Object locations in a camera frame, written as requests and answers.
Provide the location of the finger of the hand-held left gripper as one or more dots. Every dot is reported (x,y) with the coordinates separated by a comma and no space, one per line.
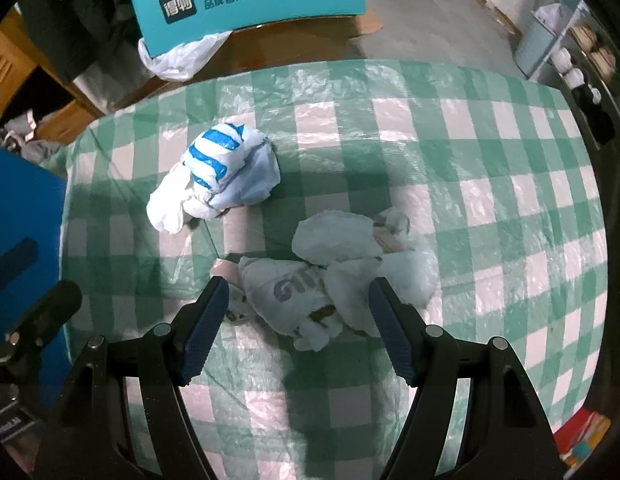
(15,260)
(50,305)

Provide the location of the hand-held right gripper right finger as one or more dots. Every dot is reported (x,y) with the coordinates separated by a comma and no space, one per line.
(392,335)

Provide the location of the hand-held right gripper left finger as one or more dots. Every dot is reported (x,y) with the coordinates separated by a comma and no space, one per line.
(205,335)

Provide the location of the cardboard box with blue rim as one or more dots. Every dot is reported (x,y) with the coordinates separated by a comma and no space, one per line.
(25,200)

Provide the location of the white bag with grey print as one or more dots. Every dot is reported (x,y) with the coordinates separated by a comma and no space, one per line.
(280,295)

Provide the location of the crumpled white socks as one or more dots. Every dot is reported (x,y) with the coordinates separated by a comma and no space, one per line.
(394,280)

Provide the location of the pile of grey clothes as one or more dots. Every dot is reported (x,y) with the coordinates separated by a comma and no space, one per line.
(37,147)

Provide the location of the crumpled white plastic bag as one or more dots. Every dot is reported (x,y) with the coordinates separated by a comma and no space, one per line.
(335,235)

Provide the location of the green checkered bed cover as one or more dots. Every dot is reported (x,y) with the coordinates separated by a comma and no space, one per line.
(489,210)

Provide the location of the blue striped white sock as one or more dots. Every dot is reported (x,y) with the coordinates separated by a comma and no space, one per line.
(215,155)

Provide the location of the wooden wardrobe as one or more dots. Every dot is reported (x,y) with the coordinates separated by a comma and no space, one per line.
(20,55)

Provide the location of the colourful printed box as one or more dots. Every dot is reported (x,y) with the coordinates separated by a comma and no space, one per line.
(584,440)

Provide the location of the black hanging jacket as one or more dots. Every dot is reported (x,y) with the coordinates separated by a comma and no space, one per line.
(80,35)

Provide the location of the thin white plastic bag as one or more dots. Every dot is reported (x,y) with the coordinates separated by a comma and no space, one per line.
(175,62)

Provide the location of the brown cardboard box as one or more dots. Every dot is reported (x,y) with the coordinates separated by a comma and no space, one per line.
(270,47)

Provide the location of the row of white bottles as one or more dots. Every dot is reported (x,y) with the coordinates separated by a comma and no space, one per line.
(574,75)

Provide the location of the light blue bin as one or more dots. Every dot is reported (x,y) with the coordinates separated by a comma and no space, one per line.
(537,45)

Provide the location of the teal printed box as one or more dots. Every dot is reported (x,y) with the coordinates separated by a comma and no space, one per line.
(240,10)

